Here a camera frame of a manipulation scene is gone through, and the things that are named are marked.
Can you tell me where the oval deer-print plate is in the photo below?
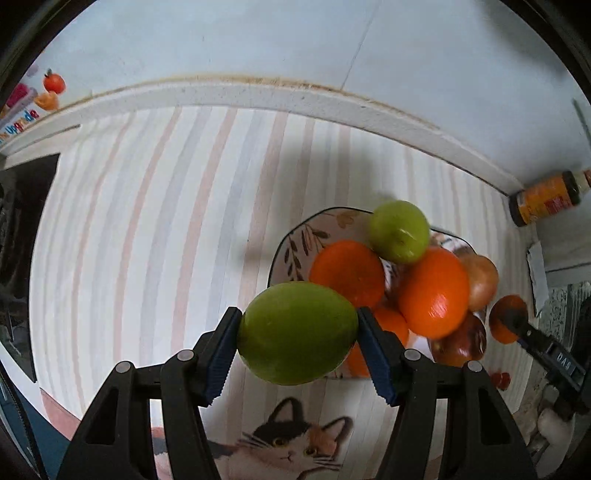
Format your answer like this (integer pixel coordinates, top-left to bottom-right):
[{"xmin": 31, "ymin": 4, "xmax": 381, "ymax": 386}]
[{"xmin": 269, "ymin": 207, "xmax": 488, "ymax": 380}]

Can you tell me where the large orange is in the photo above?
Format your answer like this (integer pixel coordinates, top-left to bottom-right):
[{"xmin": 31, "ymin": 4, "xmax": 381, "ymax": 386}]
[{"xmin": 397, "ymin": 246, "xmax": 471, "ymax": 340}]

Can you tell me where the white folded paper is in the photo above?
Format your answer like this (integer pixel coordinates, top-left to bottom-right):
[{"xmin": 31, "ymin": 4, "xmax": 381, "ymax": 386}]
[{"xmin": 527, "ymin": 240, "xmax": 551, "ymax": 317}]

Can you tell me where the black gas stove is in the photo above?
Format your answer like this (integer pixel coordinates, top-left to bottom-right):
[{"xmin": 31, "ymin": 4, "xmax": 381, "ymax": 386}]
[{"xmin": 0, "ymin": 154, "xmax": 62, "ymax": 384}]

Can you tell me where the large green apple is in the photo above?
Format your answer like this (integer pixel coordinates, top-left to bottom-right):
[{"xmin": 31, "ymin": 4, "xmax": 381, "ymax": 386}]
[{"xmin": 237, "ymin": 281, "xmax": 360, "ymax": 386}]

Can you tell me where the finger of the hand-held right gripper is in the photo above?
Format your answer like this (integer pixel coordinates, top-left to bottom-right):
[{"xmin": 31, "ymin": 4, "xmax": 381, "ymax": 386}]
[{"xmin": 501, "ymin": 310, "xmax": 536, "ymax": 352}]

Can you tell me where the person's right hand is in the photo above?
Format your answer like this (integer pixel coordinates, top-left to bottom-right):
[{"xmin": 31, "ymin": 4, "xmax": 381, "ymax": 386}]
[{"xmin": 537, "ymin": 407, "xmax": 575, "ymax": 446}]

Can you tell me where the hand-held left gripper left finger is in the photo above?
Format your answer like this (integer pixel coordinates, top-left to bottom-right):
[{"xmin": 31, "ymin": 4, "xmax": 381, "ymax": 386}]
[{"xmin": 55, "ymin": 307, "xmax": 243, "ymax": 480}]

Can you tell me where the red-green apple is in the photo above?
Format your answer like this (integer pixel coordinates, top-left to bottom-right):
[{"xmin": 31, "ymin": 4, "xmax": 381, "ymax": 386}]
[{"xmin": 431, "ymin": 313, "xmax": 488, "ymax": 368}]

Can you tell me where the cat-print striped table mat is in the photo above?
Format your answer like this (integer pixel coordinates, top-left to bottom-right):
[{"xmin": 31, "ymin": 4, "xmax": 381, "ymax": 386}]
[{"xmin": 28, "ymin": 105, "xmax": 546, "ymax": 480}]

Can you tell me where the red-orange persimmon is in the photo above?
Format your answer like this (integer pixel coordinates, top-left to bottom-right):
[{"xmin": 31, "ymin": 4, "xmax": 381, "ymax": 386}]
[{"xmin": 489, "ymin": 295, "xmax": 530, "ymax": 345}]

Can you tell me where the colourful wall sticker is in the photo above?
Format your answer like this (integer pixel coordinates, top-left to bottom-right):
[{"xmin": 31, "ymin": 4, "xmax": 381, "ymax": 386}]
[{"xmin": 0, "ymin": 68, "xmax": 66, "ymax": 145}]

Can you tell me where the dark sauce bottle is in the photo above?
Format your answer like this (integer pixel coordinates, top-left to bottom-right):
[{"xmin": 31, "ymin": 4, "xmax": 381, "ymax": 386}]
[{"xmin": 509, "ymin": 169, "xmax": 591, "ymax": 228}]

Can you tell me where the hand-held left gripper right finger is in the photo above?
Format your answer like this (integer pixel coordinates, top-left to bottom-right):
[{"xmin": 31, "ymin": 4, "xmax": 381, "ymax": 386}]
[{"xmin": 357, "ymin": 307, "xmax": 541, "ymax": 480}]

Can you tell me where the small green apple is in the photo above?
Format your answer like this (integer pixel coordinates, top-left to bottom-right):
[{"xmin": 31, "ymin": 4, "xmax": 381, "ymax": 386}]
[{"xmin": 368, "ymin": 200, "xmax": 431, "ymax": 265}]

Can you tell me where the small orange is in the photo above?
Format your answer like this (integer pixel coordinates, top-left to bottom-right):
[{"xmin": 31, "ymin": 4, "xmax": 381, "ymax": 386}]
[
  {"xmin": 344, "ymin": 307, "xmax": 410, "ymax": 378},
  {"xmin": 308, "ymin": 239, "xmax": 387, "ymax": 309}
]

